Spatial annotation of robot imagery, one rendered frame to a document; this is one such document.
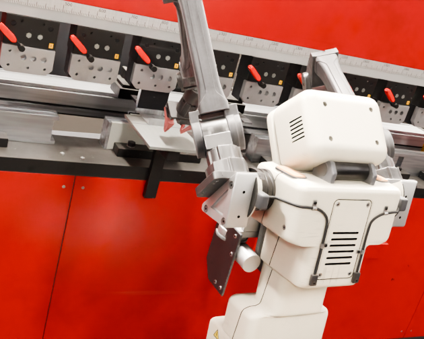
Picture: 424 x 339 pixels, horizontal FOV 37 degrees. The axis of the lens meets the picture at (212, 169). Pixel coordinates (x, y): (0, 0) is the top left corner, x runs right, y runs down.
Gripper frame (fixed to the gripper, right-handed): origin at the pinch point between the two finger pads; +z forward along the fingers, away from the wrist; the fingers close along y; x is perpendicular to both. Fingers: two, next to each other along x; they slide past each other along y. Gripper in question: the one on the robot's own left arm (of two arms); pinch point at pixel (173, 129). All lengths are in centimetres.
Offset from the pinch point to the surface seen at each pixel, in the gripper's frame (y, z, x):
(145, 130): 7.6, 3.7, -1.4
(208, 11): -7.9, -24.1, -29.8
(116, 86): 7.0, 20.3, -35.3
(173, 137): -0.5, 2.0, 1.5
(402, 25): -85, -32, -35
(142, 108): 4.4, 9.3, -15.9
